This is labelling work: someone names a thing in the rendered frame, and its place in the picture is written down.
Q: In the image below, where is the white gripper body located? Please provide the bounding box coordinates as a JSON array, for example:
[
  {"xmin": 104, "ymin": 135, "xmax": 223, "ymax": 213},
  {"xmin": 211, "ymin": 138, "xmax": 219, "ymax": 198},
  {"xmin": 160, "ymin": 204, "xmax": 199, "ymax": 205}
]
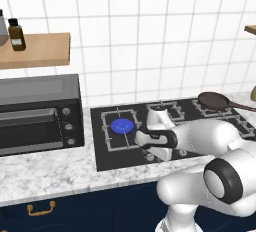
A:
[{"xmin": 147, "ymin": 144, "xmax": 175, "ymax": 163}]

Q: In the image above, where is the short wooden wall shelf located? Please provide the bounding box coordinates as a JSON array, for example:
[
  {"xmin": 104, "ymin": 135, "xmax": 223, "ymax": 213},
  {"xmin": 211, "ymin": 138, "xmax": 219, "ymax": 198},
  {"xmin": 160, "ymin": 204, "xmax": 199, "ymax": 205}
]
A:
[{"xmin": 243, "ymin": 24, "xmax": 256, "ymax": 37}]

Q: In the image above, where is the brown glass bottle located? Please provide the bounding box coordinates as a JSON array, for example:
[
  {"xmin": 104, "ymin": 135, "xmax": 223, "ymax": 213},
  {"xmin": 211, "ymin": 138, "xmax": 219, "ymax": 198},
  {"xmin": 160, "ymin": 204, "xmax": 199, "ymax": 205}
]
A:
[{"xmin": 7, "ymin": 17, "xmax": 27, "ymax": 52}]

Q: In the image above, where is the black toaster oven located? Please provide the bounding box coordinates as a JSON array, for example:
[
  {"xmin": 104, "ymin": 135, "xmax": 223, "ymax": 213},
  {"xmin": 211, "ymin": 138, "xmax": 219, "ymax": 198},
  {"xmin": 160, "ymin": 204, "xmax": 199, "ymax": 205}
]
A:
[{"xmin": 0, "ymin": 73, "xmax": 86, "ymax": 158}]

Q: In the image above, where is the brass drawer handle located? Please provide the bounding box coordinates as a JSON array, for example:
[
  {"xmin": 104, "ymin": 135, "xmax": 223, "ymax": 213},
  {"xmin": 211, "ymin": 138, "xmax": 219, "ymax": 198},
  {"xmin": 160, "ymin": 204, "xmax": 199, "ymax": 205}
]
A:
[{"xmin": 26, "ymin": 200, "xmax": 57, "ymax": 217}]

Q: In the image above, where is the black hob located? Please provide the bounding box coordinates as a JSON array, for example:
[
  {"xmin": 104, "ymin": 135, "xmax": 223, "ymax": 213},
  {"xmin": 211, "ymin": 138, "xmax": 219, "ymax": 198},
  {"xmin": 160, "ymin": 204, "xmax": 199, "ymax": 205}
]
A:
[{"xmin": 89, "ymin": 97, "xmax": 256, "ymax": 173}]

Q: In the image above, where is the dark brown frying pan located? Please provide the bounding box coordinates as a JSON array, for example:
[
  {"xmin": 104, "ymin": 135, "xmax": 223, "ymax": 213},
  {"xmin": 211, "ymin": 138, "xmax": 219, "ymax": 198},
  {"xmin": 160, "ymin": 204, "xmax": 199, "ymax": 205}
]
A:
[{"xmin": 197, "ymin": 91, "xmax": 256, "ymax": 113}]

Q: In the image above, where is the long wooden wall shelf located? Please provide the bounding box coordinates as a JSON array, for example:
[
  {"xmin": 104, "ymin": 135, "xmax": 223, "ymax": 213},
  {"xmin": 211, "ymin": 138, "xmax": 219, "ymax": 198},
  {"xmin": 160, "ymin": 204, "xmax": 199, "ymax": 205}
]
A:
[{"xmin": 0, "ymin": 32, "xmax": 72, "ymax": 71}]

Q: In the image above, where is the navy blue drawer front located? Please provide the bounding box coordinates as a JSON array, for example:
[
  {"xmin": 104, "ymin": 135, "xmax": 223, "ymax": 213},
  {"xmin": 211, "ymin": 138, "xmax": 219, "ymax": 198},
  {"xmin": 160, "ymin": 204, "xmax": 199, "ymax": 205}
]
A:
[{"xmin": 0, "ymin": 179, "xmax": 256, "ymax": 232}]

